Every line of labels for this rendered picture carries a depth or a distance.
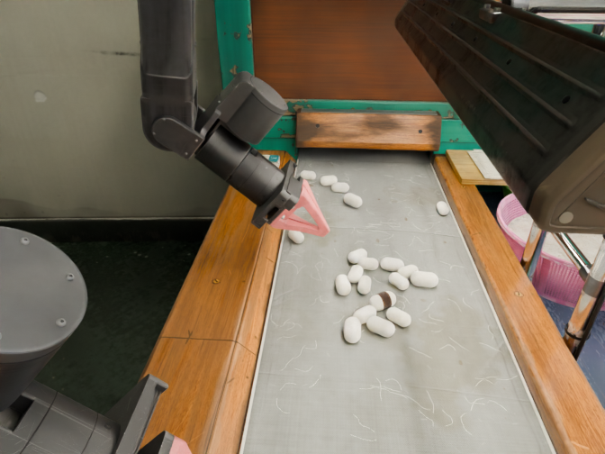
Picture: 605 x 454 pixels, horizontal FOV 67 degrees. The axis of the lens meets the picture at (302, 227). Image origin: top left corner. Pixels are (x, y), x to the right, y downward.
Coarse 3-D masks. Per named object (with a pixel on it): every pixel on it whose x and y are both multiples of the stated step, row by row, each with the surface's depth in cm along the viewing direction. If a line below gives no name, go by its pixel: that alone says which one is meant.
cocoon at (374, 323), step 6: (372, 318) 56; (378, 318) 56; (366, 324) 57; (372, 324) 56; (378, 324) 56; (384, 324) 55; (390, 324) 55; (372, 330) 56; (378, 330) 56; (384, 330) 55; (390, 330) 55; (384, 336) 56; (390, 336) 56
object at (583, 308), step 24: (504, 0) 36; (528, 0) 35; (552, 0) 35; (576, 0) 35; (600, 0) 35; (600, 24) 49; (528, 240) 64; (528, 264) 65; (576, 264) 52; (600, 264) 47; (600, 288) 48; (576, 312) 51; (576, 336) 52; (576, 360) 53
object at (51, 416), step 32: (32, 384) 22; (160, 384) 26; (32, 416) 21; (64, 416) 22; (96, 416) 24; (128, 416) 24; (0, 448) 20; (32, 448) 20; (64, 448) 21; (96, 448) 22; (128, 448) 23
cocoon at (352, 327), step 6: (348, 318) 56; (354, 318) 56; (348, 324) 55; (354, 324) 55; (360, 324) 56; (348, 330) 55; (354, 330) 55; (360, 330) 55; (348, 336) 54; (354, 336) 54; (360, 336) 55; (354, 342) 55
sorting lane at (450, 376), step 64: (320, 192) 90; (384, 192) 90; (320, 256) 71; (384, 256) 71; (448, 256) 71; (320, 320) 59; (448, 320) 59; (256, 384) 50; (320, 384) 50; (384, 384) 50; (448, 384) 50; (512, 384) 50; (256, 448) 44; (320, 448) 44; (384, 448) 44; (448, 448) 44; (512, 448) 44
